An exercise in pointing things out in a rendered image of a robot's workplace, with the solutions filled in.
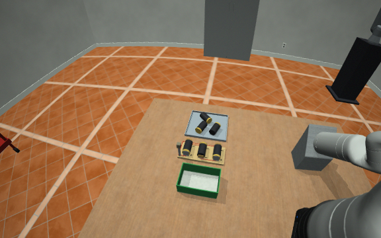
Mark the green open box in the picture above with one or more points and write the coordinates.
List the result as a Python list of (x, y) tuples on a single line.
[(193, 178)]

